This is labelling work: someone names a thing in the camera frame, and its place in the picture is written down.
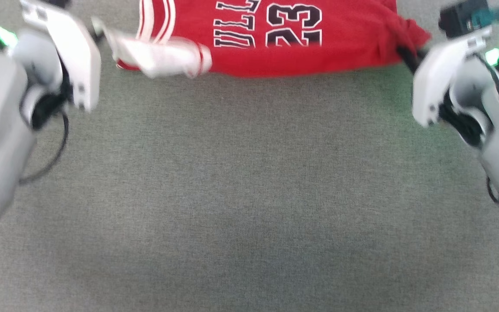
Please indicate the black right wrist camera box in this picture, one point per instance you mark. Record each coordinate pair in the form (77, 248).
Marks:
(459, 17)

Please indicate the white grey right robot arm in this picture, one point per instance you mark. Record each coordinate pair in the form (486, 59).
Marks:
(496, 112)

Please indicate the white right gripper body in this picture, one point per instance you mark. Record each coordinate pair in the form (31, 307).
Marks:
(440, 73)

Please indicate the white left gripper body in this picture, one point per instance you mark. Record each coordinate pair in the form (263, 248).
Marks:
(69, 47)

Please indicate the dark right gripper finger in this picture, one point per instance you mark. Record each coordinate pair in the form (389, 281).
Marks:
(410, 58)

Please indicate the red and white basketball jersey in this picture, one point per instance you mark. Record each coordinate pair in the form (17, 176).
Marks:
(293, 47)

